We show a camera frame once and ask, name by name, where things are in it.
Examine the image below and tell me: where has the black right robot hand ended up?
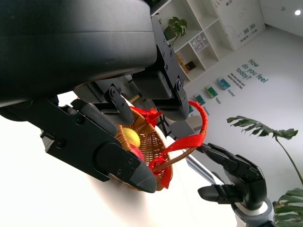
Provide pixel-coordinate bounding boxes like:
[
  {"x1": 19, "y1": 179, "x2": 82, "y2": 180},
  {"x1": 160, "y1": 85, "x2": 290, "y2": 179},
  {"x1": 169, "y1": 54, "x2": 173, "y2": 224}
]
[{"x1": 197, "y1": 142, "x2": 268, "y2": 210}]

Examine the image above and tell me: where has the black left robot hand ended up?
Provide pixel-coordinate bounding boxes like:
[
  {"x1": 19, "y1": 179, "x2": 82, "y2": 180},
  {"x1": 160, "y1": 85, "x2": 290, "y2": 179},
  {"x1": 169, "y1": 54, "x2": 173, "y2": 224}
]
[{"x1": 0, "y1": 0, "x2": 190, "y2": 193}]

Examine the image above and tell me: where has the wicker basket with red ribbon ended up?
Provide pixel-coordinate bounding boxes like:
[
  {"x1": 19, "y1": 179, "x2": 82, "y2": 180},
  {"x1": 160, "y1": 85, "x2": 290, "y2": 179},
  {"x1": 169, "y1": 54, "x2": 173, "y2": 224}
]
[{"x1": 130, "y1": 100, "x2": 210, "y2": 190}]

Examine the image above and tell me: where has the brown wicker basket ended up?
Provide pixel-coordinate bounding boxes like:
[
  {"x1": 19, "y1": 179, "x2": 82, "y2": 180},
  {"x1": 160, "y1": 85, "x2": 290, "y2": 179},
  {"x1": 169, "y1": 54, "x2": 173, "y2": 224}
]
[{"x1": 113, "y1": 100, "x2": 210, "y2": 192}]

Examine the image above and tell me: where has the red apple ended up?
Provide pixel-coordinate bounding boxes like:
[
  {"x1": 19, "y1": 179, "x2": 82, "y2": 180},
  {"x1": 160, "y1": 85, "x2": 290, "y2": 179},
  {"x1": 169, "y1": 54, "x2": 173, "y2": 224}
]
[{"x1": 129, "y1": 144, "x2": 144, "y2": 164}]

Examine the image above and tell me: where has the yellow-green apple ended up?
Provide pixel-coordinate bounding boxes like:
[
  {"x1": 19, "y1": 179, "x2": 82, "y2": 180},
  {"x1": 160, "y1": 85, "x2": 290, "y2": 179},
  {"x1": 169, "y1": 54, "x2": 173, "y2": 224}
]
[{"x1": 123, "y1": 127, "x2": 141, "y2": 148}]

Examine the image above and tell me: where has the large monstera plant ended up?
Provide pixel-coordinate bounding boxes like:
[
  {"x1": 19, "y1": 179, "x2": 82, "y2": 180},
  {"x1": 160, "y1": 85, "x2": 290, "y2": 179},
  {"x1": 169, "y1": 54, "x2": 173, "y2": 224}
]
[{"x1": 226, "y1": 115, "x2": 303, "y2": 227}]

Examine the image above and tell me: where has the small potted green plant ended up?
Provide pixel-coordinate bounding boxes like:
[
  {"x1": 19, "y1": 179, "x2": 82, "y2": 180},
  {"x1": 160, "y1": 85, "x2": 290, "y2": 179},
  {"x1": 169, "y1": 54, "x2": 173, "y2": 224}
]
[{"x1": 163, "y1": 17, "x2": 187, "y2": 45}]

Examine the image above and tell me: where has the white cubby shelf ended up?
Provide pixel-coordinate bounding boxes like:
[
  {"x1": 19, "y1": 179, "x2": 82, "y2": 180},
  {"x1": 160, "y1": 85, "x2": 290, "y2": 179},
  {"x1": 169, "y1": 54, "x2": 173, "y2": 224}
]
[{"x1": 151, "y1": 0, "x2": 235, "y2": 82}]

